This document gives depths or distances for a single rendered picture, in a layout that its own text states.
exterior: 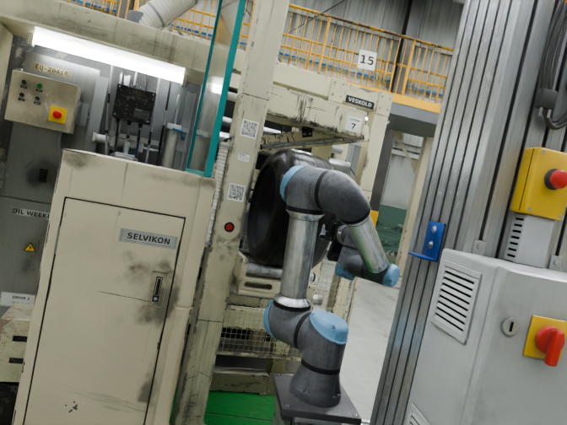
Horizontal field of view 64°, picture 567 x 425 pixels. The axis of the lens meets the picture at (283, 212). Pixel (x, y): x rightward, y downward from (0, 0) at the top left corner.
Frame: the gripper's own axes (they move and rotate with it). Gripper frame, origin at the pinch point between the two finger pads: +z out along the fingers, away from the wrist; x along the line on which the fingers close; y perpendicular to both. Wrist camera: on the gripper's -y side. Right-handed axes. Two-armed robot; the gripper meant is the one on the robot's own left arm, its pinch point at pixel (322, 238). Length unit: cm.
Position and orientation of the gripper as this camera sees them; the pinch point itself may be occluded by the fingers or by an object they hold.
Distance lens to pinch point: 188.5
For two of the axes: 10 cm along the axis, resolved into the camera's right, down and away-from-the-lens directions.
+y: 1.7, -9.8, 0.6
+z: -3.2, 0.1, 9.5
